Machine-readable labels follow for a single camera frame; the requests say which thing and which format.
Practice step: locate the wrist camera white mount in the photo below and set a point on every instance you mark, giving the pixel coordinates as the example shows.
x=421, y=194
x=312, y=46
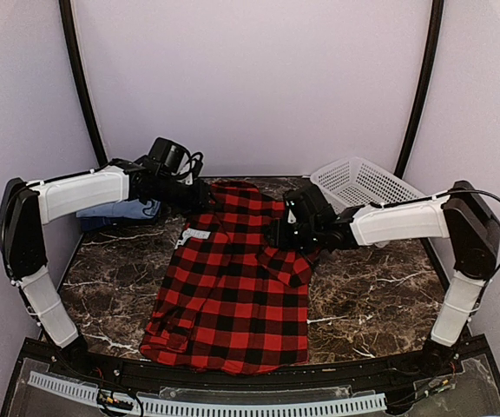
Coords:
x=290, y=217
x=191, y=169

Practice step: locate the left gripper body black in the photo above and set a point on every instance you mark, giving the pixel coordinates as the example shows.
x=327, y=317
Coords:
x=183, y=201

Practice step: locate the white slotted cable duct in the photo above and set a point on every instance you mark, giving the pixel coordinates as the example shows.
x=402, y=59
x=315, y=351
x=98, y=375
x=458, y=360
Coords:
x=175, y=401

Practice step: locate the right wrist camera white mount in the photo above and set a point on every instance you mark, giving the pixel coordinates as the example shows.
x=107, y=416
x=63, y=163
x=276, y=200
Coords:
x=290, y=217

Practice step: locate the left black frame post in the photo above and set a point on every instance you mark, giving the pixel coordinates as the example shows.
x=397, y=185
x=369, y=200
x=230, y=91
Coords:
x=82, y=90

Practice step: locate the right black frame post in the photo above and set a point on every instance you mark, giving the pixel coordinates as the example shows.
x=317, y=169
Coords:
x=424, y=80

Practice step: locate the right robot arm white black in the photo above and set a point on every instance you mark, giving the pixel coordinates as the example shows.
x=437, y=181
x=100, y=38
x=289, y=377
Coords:
x=460, y=214

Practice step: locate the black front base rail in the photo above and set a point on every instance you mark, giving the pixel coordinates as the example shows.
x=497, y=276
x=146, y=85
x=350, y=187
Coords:
x=474, y=371

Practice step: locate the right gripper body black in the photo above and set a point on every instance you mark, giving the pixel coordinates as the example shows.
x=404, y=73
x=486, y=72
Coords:
x=303, y=239

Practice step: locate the white plastic mesh basket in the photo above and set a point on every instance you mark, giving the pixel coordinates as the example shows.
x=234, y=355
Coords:
x=355, y=181

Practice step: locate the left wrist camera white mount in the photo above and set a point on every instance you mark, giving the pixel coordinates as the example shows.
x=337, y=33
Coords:
x=191, y=169

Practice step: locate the folded light blue shirt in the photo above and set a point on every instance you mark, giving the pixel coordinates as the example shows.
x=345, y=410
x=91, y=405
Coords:
x=127, y=209

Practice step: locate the red black plaid shirt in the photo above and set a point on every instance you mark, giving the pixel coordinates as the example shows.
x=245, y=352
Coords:
x=229, y=301

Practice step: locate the folded dark navy shirt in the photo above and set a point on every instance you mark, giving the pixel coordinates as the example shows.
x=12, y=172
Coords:
x=89, y=224

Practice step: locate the black frame post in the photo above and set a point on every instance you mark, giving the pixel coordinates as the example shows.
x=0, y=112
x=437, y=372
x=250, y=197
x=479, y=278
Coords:
x=82, y=90
x=424, y=80

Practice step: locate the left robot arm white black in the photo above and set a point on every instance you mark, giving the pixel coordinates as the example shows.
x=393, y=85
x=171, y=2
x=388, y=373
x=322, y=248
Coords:
x=168, y=173

